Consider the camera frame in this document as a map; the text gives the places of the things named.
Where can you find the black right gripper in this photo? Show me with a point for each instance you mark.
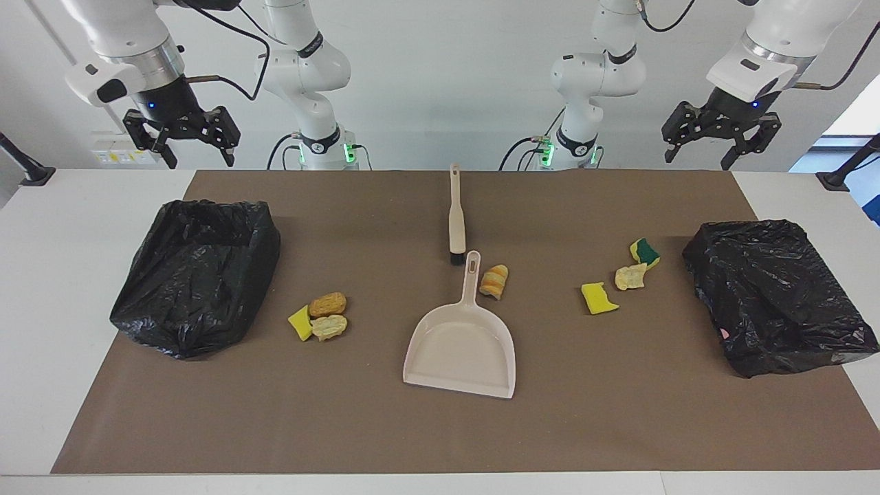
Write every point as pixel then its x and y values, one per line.
pixel 168 103

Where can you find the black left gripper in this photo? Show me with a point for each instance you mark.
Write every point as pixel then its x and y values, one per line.
pixel 735 106

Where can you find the green and yellow sponge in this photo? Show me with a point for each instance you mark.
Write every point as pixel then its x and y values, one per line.
pixel 645 253

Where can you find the pale torn bread piece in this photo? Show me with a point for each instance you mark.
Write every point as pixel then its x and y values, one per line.
pixel 630 277
pixel 329 327

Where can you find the large yellow sponge piece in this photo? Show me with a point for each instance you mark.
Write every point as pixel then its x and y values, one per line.
pixel 598 299

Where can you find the small yellow sponge piece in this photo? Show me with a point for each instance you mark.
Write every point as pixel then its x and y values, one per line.
pixel 300 324

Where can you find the brown bread roll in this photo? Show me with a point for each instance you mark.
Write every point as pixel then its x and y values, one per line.
pixel 327 304

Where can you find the orange striped bread piece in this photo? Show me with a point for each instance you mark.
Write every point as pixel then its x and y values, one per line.
pixel 494 282

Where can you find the beige hand brush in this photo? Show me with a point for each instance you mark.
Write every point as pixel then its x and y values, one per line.
pixel 456 227

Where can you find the beige plastic dustpan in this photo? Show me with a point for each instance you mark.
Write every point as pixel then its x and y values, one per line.
pixel 460 344

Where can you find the open black bag-lined bin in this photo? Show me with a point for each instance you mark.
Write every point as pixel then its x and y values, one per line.
pixel 192 289

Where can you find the right black trash bag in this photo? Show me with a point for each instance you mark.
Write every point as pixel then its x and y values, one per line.
pixel 770 295

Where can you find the brown table mat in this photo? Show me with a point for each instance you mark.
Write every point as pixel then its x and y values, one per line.
pixel 412 433

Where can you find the white wall outlet box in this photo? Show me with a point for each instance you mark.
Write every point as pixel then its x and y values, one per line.
pixel 110 155

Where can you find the black table clamp mount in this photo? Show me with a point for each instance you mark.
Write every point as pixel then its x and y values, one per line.
pixel 34 175
pixel 835 180

